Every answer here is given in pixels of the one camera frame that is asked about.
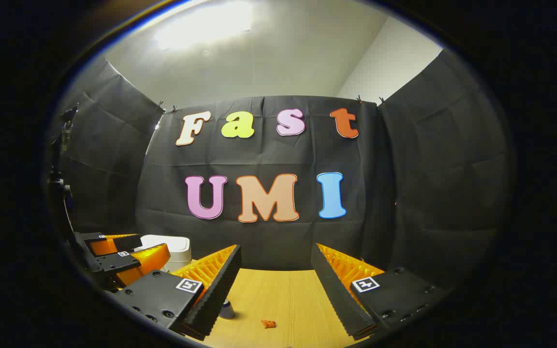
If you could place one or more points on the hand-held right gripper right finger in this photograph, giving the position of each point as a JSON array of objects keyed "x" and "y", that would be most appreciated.
[{"x": 336, "y": 295}]

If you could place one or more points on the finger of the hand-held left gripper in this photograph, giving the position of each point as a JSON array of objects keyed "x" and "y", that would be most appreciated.
[
  {"x": 119, "y": 262},
  {"x": 128, "y": 241}
]

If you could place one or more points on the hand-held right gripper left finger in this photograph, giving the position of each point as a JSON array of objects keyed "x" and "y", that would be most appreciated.
[{"x": 215, "y": 295}]

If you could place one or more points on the silver pop can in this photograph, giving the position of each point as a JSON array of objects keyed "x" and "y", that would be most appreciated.
[{"x": 227, "y": 310}]

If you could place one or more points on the white desktop garbage bin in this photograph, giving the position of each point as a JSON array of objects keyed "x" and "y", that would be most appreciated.
[{"x": 172, "y": 244}]

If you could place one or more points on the orange paper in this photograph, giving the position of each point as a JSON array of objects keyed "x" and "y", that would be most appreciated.
[{"x": 268, "y": 324}]

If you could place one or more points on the wooden desktop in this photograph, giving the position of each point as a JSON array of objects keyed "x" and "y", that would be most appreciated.
[{"x": 278, "y": 295}]

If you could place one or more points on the black backdrop cloth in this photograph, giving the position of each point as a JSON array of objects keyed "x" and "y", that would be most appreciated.
[{"x": 269, "y": 154}]

